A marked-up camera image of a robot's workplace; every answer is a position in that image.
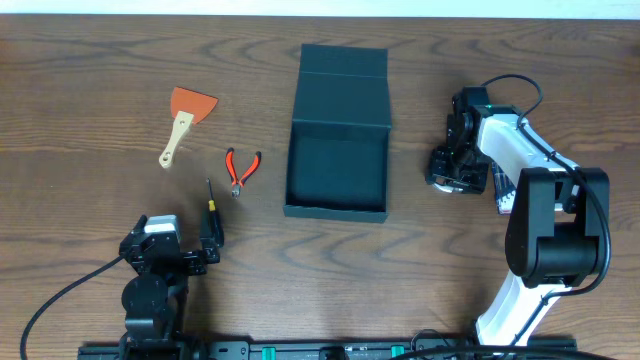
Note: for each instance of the blue precision screwdriver case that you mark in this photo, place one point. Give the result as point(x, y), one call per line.
point(505, 191)

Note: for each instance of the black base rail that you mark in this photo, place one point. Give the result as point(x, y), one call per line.
point(242, 350)

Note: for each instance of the black yellow screwdriver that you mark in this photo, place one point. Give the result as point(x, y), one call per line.
point(212, 202)

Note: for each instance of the dark green open box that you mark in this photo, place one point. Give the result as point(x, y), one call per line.
point(337, 166)

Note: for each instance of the orange scraper wooden handle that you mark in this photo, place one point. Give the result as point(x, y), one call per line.
point(188, 108)

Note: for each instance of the small hammer orange label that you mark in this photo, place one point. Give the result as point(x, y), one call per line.
point(447, 188)

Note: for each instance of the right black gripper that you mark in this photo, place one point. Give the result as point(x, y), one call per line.
point(437, 167)

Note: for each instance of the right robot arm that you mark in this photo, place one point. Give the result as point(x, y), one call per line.
point(557, 242)

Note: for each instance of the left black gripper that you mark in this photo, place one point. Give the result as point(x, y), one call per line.
point(170, 261)

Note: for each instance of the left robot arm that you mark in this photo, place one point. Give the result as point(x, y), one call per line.
point(155, 300)

